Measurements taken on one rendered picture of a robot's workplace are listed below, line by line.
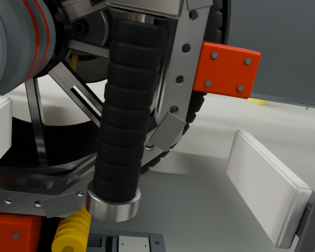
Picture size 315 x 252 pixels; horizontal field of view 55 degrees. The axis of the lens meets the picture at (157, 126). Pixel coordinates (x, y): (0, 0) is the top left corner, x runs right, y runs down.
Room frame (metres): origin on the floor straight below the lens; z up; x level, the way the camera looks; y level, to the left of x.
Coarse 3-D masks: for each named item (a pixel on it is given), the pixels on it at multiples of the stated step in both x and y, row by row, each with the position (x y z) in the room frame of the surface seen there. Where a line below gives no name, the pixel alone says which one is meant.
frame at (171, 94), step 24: (192, 0) 0.43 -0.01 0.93; (192, 24) 0.43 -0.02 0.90; (168, 48) 0.47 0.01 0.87; (192, 48) 0.43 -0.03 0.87; (168, 72) 0.43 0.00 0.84; (192, 72) 0.43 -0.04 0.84; (168, 96) 0.43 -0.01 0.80; (168, 120) 0.43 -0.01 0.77; (144, 144) 0.43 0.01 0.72; (168, 144) 0.43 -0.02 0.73; (0, 192) 0.39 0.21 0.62; (24, 192) 0.40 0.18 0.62; (48, 192) 0.41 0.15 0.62; (72, 192) 0.41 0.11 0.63; (48, 216) 0.40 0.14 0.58
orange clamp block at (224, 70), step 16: (208, 48) 0.44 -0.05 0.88; (224, 48) 0.44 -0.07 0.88; (240, 48) 0.45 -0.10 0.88; (208, 64) 0.44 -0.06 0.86; (224, 64) 0.44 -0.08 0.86; (240, 64) 0.45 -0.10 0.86; (256, 64) 0.45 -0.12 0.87; (208, 80) 0.44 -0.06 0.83; (224, 80) 0.44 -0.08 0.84; (240, 80) 0.45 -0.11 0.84; (240, 96) 0.45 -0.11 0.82
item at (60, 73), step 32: (64, 0) 0.51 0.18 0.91; (64, 32) 0.51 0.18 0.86; (64, 64) 0.51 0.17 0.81; (160, 64) 0.53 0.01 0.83; (32, 96) 0.50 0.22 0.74; (96, 96) 0.53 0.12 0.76; (32, 128) 0.66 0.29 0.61; (64, 128) 0.69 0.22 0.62; (96, 128) 0.63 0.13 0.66; (0, 160) 0.49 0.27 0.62; (32, 160) 0.51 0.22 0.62; (64, 160) 0.50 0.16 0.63
